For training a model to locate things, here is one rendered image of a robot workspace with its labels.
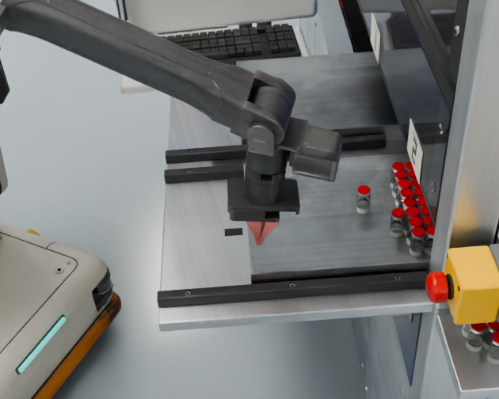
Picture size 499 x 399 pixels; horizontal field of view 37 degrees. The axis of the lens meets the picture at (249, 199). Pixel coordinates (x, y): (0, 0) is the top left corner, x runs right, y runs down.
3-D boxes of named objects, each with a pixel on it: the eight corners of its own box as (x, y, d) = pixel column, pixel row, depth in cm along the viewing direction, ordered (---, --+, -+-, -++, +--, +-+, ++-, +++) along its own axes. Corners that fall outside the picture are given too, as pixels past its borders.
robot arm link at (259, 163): (253, 112, 102) (243, 134, 98) (303, 121, 101) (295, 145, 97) (250, 152, 107) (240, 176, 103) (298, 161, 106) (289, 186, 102)
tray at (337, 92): (398, 63, 157) (400, 48, 155) (427, 138, 138) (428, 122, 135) (237, 75, 157) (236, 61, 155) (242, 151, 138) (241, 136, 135)
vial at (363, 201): (368, 205, 125) (369, 185, 122) (370, 214, 123) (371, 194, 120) (355, 206, 125) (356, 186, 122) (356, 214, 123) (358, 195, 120)
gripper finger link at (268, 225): (275, 258, 111) (280, 211, 105) (227, 257, 111) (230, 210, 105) (272, 227, 116) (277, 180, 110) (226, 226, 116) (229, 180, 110)
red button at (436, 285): (451, 284, 98) (455, 264, 96) (459, 308, 95) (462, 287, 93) (421, 286, 98) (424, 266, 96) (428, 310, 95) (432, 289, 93)
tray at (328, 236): (437, 165, 132) (439, 149, 129) (478, 273, 112) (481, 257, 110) (244, 179, 132) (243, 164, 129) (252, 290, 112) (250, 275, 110)
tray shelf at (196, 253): (394, 58, 162) (394, 51, 161) (485, 307, 110) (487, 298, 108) (173, 75, 162) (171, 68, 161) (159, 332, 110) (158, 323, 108)
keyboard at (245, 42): (291, 28, 186) (291, 20, 184) (301, 57, 175) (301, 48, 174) (131, 45, 184) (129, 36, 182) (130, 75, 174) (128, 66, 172)
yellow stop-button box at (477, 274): (493, 280, 101) (503, 242, 96) (510, 322, 95) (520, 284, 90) (438, 284, 101) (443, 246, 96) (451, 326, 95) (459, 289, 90)
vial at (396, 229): (401, 228, 120) (403, 207, 117) (404, 237, 118) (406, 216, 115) (387, 229, 120) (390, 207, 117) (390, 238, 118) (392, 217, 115)
